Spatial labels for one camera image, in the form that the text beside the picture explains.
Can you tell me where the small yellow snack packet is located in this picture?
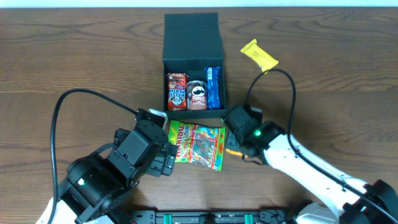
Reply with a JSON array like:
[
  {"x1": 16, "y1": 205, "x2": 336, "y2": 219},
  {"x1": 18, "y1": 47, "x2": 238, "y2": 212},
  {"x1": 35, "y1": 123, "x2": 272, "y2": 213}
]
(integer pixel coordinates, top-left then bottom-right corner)
[{"x1": 225, "y1": 149, "x2": 247, "y2": 159}]

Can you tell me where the small Pringles can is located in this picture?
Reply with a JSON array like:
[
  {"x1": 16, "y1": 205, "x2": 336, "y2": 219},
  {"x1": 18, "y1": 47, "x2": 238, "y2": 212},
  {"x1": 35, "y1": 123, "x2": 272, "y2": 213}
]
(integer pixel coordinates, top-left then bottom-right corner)
[{"x1": 186, "y1": 80, "x2": 207, "y2": 111}]

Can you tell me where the blue Oreo cookie pack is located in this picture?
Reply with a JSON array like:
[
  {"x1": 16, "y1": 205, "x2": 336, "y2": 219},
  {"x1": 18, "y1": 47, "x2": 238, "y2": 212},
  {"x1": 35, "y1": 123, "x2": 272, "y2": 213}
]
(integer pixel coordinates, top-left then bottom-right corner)
[{"x1": 205, "y1": 67, "x2": 221, "y2": 110}]

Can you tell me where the red Hello Panda box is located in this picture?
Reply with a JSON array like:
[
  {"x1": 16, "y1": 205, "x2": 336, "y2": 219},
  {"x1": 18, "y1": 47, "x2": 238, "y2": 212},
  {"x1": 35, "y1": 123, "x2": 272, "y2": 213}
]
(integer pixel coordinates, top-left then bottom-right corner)
[{"x1": 166, "y1": 73, "x2": 188, "y2": 111}]

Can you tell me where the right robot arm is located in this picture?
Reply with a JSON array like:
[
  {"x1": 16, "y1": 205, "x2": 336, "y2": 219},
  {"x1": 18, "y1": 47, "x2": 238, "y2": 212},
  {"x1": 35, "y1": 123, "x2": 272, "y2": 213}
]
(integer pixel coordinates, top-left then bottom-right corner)
[{"x1": 221, "y1": 105, "x2": 397, "y2": 223}]

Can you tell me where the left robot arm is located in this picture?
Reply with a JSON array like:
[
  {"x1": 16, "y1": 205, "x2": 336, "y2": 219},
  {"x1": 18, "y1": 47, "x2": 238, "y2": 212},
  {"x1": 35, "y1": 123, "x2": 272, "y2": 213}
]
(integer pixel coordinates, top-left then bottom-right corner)
[{"x1": 38, "y1": 109, "x2": 177, "y2": 223}]

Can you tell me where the green Haribo gummy bag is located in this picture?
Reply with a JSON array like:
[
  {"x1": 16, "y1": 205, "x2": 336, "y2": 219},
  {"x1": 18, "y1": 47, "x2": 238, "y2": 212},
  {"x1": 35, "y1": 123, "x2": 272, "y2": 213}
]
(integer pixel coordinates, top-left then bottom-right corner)
[{"x1": 169, "y1": 120, "x2": 226, "y2": 171}]

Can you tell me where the yellow snack bar wrapper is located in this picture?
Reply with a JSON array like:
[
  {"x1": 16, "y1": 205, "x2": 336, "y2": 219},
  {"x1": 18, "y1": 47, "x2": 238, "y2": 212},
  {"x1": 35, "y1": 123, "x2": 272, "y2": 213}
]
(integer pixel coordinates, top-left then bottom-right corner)
[{"x1": 240, "y1": 39, "x2": 279, "y2": 72}]

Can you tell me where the black open gift box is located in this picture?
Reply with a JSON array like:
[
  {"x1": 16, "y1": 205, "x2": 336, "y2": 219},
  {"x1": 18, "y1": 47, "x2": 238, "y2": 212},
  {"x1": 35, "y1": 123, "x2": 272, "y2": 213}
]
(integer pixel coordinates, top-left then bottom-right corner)
[{"x1": 162, "y1": 12, "x2": 228, "y2": 120}]

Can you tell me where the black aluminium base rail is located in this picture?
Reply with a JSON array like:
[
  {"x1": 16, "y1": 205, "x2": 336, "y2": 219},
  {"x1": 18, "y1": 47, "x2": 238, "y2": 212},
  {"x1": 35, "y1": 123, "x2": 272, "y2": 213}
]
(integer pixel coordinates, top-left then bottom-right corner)
[{"x1": 129, "y1": 210, "x2": 296, "y2": 224}]

